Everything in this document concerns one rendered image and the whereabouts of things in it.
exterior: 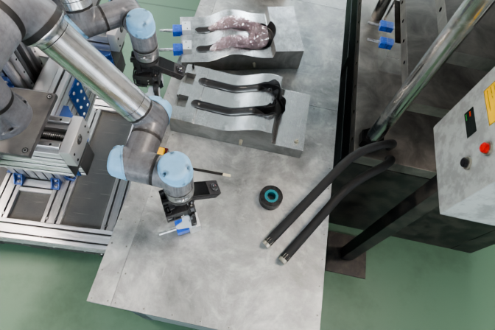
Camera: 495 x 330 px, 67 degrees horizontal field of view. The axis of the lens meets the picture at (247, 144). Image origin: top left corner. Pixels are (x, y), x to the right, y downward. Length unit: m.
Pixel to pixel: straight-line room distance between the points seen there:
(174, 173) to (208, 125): 0.55
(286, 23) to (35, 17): 1.12
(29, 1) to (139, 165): 0.37
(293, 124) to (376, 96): 0.45
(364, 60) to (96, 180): 1.44
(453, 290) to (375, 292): 0.44
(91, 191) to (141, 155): 1.18
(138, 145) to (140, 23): 0.37
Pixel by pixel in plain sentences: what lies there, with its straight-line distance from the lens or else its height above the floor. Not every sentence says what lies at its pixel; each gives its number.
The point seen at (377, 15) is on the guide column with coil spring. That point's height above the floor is 0.81.
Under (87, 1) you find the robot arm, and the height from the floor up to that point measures 1.30.
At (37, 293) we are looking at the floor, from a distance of 2.20.
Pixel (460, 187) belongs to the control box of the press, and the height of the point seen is 1.18.
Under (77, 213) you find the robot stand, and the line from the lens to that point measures 2.02.
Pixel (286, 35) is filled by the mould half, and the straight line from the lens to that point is 1.63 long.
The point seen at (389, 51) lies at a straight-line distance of 1.74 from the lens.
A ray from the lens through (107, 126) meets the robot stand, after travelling 2.21.
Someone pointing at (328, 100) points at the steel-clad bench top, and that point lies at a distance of 1.60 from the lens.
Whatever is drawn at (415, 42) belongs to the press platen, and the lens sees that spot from 1.62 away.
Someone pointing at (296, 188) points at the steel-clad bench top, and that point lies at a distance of 1.37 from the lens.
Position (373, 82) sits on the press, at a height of 0.78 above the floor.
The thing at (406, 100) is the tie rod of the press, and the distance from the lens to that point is 1.30.
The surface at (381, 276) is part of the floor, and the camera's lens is 2.26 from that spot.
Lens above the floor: 2.03
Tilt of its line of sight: 60 degrees down
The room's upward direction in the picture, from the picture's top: 11 degrees clockwise
